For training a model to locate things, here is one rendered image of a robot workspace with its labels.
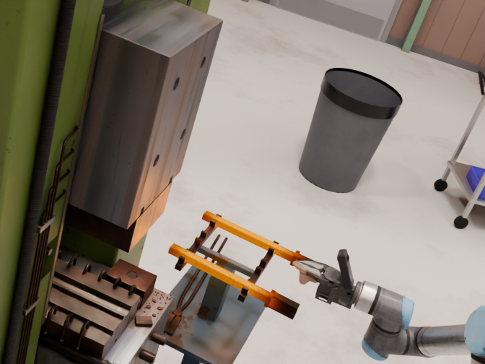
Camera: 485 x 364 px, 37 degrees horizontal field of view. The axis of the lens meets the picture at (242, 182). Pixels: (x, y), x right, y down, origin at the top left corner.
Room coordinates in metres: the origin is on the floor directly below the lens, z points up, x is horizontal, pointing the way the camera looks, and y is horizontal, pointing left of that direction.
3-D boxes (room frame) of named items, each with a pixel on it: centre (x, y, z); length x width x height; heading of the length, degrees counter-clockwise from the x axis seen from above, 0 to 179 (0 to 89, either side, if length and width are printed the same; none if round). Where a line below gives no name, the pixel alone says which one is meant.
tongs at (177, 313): (1.97, 0.04, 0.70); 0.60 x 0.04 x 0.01; 173
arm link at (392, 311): (1.75, -0.54, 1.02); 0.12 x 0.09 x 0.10; 82
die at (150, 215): (1.40, 0.38, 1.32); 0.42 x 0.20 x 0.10; 81
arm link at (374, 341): (1.74, -0.56, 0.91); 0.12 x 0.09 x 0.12; 110
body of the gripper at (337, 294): (1.77, -0.37, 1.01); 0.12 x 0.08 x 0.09; 82
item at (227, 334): (1.84, -0.04, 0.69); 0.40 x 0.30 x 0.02; 168
